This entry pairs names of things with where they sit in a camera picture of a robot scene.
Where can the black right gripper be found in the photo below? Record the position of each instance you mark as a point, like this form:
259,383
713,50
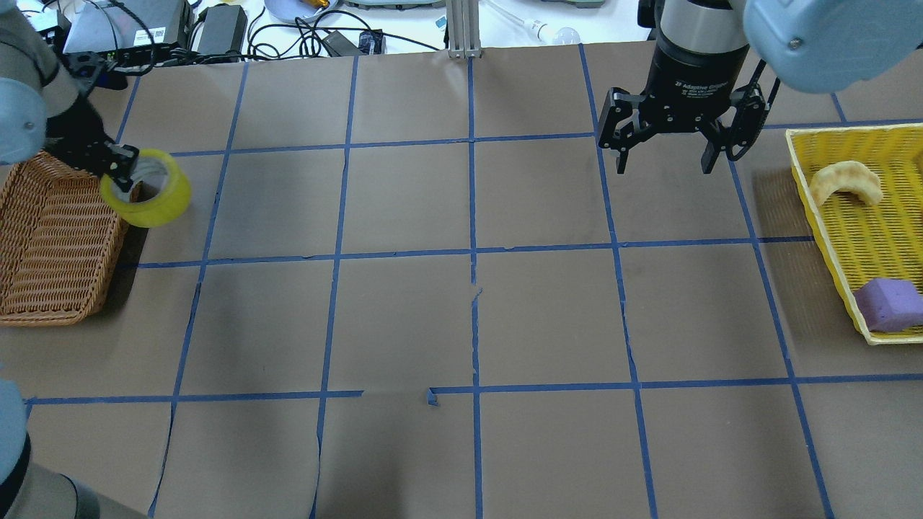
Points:
692,81

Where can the black power adapter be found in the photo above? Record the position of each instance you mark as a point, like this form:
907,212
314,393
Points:
370,42

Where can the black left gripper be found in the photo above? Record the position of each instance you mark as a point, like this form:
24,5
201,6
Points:
74,132

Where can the aluminium frame post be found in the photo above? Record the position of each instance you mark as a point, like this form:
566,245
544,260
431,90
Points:
463,29

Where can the yellow plastic basket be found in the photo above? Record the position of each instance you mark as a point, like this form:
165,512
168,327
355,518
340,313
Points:
858,242

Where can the purple sponge block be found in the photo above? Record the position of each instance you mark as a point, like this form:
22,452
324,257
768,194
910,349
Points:
889,304

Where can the yellow tape roll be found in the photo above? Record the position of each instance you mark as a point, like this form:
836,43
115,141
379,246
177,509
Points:
166,191

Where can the grey electronics box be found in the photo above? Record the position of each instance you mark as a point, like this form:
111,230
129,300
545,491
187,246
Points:
130,33

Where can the black power brick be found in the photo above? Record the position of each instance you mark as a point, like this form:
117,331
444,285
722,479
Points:
221,34

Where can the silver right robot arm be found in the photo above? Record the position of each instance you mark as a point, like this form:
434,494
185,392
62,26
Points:
810,46

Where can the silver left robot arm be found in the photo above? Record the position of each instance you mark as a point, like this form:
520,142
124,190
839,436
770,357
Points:
43,109

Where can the brown wicker basket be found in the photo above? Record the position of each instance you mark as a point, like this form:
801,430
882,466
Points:
60,243

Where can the blue bowl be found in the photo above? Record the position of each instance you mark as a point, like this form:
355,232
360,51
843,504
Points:
289,11

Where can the croissant bread piece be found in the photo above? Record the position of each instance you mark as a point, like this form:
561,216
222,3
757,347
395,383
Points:
846,176

